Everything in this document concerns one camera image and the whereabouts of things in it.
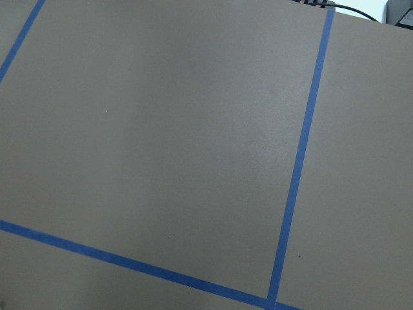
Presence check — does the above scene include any black cable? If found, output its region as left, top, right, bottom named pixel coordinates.
left=334, top=3, right=387, bottom=24

